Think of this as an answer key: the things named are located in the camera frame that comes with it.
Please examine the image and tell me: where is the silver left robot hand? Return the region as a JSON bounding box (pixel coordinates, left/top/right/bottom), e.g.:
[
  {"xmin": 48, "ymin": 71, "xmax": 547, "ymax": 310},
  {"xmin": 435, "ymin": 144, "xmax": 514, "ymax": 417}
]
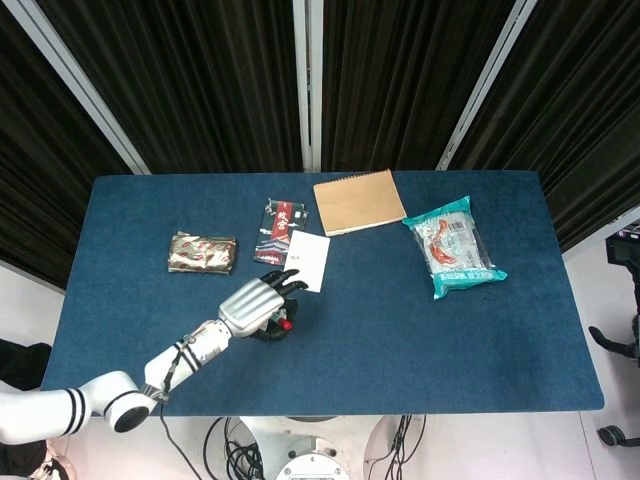
[{"xmin": 217, "ymin": 269, "xmax": 309, "ymax": 344}]

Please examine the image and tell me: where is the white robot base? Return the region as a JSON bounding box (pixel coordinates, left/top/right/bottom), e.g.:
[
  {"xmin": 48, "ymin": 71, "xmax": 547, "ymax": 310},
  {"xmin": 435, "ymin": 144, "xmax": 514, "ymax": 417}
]
[{"xmin": 238, "ymin": 414, "xmax": 402, "ymax": 480}]

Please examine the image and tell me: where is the small black red object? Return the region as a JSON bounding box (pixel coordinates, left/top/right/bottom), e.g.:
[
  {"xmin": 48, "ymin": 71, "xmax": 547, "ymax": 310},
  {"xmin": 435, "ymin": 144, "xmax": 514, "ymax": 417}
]
[{"xmin": 249, "ymin": 296, "xmax": 302, "ymax": 344}]

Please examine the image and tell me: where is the gold and red snack packet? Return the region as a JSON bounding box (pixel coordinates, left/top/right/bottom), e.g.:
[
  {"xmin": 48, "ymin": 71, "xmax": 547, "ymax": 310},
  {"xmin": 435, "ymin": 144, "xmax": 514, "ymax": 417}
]
[{"xmin": 166, "ymin": 230, "xmax": 238, "ymax": 278}]

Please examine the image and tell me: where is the white paper card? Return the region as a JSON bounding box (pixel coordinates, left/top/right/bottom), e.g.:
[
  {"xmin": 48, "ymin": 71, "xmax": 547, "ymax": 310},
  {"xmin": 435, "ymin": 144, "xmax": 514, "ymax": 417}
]
[{"xmin": 282, "ymin": 229, "xmax": 332, "ymax": 294}]

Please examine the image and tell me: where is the dark printed red-black packet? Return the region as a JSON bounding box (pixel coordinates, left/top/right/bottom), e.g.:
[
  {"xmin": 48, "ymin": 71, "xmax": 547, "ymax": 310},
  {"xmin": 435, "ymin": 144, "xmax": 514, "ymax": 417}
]
[{"xmin": 251, "ymin": 197, "xmax": 310, "ymax": 266}]

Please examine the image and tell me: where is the brown kraft spiral notebook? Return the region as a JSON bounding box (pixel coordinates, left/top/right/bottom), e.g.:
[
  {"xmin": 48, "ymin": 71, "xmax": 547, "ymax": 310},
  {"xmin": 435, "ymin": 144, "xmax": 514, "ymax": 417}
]
[{"xmin": 312, "ymin": 168, "xmax": 409, "ymax": 238}]

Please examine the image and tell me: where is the blue tablecloth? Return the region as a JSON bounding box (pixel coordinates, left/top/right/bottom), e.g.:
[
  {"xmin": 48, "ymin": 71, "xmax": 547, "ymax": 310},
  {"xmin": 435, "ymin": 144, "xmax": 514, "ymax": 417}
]
[{"xmin": 40, "ymin": 169, "xmax": 606, "ymax": 419}]

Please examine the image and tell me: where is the teal noodle bag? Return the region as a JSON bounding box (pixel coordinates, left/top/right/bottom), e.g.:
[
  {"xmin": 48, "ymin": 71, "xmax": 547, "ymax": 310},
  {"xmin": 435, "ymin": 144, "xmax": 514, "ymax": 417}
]
[{"xmin": 401, "ymin": 194, "xmax": 509, "ymax": 302}]

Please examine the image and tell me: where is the dark pleated curtain panel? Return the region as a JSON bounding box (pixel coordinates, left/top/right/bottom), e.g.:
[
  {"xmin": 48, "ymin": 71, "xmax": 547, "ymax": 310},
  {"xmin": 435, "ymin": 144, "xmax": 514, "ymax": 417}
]
[
  {"xmin": 321, "ymin": 0, "xmax": 517, "ymax": 173},
  {"xmin": 0, "ymin": 0, "xmax": 135, "ymax": 292},
  {"xmin": 37, "ymin": 0, "xmax": 305, "ymax": 175},
  {"xmin": 447, "ymin": 0, "xmax": 640, "ymax": 254}
]

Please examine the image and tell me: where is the black bag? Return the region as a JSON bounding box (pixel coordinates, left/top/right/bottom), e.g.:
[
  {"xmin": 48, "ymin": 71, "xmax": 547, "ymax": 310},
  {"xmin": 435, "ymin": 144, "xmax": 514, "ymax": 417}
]
[{"xmin": 0, "ymin": 338, "xmax": 54, "ymax": 392}]

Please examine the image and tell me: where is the black caster wheel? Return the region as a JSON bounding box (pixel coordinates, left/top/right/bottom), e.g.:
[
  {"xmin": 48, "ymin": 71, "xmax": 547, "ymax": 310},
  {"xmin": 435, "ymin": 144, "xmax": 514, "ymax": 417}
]
[{"xmin": 596, "ymin": 424, "xmax": 640, "ymax": 450}]

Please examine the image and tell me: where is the black floor cable bundle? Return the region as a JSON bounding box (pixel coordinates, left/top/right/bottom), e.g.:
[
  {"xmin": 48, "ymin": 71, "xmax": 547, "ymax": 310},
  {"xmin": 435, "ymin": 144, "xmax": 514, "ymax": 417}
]
[
  {"xmin": 203, "ymin": 416, "xmax": 267, "ymax": 480},
  {"xmin": 366, "ymin": 414, "xmax": 429, "ymax": 465}
]

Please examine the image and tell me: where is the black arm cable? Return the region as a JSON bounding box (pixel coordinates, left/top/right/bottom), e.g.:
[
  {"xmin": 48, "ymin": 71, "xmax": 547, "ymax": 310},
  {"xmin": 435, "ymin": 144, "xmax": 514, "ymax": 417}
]
[{"xmin": 158, "ymin": 337, "xmax": 207, "ymax": 480}]

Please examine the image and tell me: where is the white frame post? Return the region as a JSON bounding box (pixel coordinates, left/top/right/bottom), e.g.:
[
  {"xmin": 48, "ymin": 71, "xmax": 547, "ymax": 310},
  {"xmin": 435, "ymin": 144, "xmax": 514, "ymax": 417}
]
[
  {"xmin": 435, "ymin": 0, "xmax": 539, "ymax": 173},
  {"xmin": 4, "ymin": 0, "xmax": 152, "ymax": 176},
  {"xmin": 291, "ymin": 0, "xmax": 326, "ymax": 173}
]

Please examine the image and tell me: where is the black camera on tripod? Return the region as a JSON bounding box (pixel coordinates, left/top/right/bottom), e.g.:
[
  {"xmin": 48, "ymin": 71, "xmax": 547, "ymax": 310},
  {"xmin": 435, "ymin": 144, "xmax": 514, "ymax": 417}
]
[{"xmin": 586, "ymin": 231, "xmax": 640, "ymax": 369}]

